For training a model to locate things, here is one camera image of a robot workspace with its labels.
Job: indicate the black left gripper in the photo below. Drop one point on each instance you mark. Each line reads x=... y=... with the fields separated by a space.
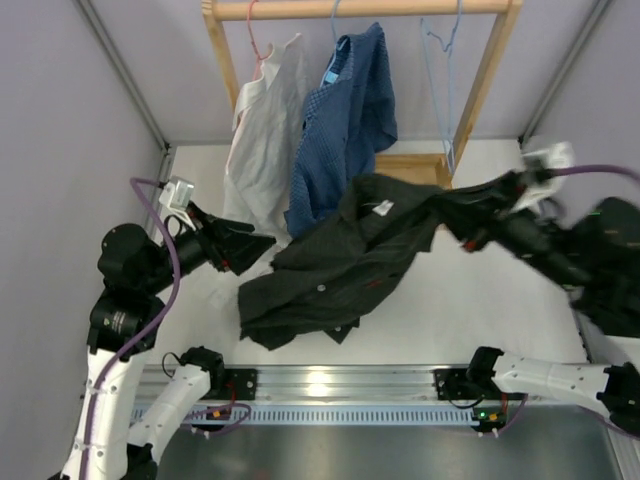
x=224 y=247

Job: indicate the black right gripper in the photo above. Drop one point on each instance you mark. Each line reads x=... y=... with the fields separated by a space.
x=496 y=225

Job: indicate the dark pinstriped shirt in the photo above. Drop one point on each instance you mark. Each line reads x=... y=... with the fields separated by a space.
x=350 y=262

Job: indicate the light blue hanger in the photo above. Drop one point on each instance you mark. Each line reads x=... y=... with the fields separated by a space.
x=439 y=49

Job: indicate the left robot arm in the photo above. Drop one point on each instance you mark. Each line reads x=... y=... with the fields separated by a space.
x=141 y=282

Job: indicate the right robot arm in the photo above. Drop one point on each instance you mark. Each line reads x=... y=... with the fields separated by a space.
x=598 y=261

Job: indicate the white shirt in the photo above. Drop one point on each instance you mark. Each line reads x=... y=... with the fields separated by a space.
x=267 y=131

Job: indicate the blue checked shirt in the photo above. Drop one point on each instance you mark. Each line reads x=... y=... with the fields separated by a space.
x=347 y=121

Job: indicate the pink hanger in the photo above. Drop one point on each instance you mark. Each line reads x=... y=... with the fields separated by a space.
x=260 y=57

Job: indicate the blue hanger under blue shirt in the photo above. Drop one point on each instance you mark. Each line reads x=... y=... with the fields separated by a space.
x=335 y=20

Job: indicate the wooden clothes rack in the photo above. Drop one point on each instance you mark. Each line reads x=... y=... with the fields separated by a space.
x=427 y=168

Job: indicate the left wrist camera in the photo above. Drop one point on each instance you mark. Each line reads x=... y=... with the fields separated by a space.
x=176 y=196

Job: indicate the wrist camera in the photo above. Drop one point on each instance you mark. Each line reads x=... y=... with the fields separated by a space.
x=539 y=180
x=176 y=196

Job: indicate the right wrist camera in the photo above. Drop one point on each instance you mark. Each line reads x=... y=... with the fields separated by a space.
x=539 y=180

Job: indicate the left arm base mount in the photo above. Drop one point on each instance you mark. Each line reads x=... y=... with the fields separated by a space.
x=236 y=384

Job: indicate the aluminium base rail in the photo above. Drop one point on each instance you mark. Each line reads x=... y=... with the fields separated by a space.
x=340 y=382

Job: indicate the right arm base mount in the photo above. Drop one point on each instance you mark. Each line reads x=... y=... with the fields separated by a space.
x=453 y=384

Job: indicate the aluminium frame post left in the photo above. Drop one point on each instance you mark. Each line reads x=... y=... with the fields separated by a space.
x=99 y=30

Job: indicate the aluminium frame post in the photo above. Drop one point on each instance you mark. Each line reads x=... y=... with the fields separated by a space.
x=578 y=44
x=99 y=30

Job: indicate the perforated cable duct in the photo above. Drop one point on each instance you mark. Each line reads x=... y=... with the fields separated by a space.
x=351 y=415

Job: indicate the aluminium frame post right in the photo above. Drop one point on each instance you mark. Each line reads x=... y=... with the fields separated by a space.
x=578 y=44

